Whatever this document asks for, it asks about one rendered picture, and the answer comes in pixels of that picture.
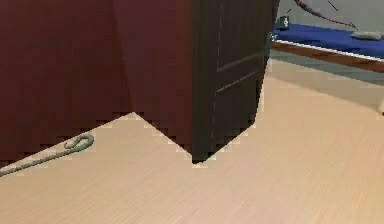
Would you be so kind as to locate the small black box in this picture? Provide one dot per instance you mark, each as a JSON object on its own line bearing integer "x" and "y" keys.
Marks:
{"x": 283, "y": 22}

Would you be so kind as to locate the grey flat pillow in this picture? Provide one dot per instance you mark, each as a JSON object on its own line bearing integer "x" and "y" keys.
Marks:
{"x": 366, "y": 35}

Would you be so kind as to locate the blue bed with wooden frame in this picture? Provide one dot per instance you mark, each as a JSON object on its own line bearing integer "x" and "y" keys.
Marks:
{"x": 326, "y": 39}

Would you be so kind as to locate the dark brown room door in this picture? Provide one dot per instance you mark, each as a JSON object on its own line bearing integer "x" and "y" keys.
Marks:
{"x": 233, "y": 83}

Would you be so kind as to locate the dark red thin stick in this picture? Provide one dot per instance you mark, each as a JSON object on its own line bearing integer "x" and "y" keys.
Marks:
{"x": 315, "y": 12}

